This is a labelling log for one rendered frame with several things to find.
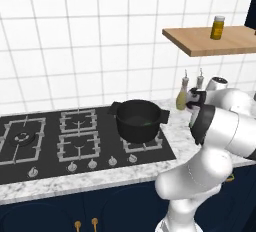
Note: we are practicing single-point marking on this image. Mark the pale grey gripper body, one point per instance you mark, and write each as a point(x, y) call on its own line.
point(192, 118)

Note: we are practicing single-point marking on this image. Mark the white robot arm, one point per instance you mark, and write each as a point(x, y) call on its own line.
point(213, 132)

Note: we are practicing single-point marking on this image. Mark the black cooking pot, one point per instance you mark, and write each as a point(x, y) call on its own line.
point(136, 126)

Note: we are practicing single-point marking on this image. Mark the yellow oil bottle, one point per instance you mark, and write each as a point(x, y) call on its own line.
point(181, 99)

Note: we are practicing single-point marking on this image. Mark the pale grey bottle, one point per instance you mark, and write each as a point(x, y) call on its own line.
point(200, 82)

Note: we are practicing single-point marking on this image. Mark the silver hob knob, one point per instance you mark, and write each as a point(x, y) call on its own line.
point(92, 164)
point(32, 172)
point(112, 161)
point(72, 167)
point(132, 158)

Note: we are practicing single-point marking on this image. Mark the yellow jar with white lid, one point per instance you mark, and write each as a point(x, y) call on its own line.
point(217, 29)

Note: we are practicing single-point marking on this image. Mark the dark blue cupboard door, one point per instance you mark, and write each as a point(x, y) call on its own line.
point(36, 216)
point(130, 209)
point(233, 202)

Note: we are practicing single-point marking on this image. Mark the black gas hob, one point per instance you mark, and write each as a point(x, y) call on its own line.
point(50, 156)

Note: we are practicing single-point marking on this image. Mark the wooden wall shelf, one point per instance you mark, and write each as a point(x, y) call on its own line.
point(213, 44)

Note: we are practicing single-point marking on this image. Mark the dark blue wall cupboard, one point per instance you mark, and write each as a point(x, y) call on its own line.
point(251, 2)

